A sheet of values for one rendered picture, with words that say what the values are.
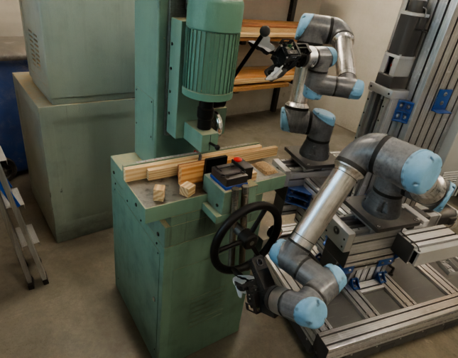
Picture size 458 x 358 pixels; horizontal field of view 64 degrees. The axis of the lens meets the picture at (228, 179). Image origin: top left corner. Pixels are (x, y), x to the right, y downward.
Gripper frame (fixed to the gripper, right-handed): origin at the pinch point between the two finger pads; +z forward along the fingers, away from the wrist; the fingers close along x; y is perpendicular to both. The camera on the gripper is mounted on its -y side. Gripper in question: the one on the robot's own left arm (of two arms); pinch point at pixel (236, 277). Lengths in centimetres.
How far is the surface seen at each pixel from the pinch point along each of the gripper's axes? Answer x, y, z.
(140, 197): -20.6, -30.4, 17.9
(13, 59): -34, -120, 174
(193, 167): -0.6, -36.8, 15.6
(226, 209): 2.8, -21.6, 3.9
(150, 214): -19.8, -24.6, 13.2
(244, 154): 28, -38, 23
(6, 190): -55, -39, 91
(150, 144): -3, -48, 45
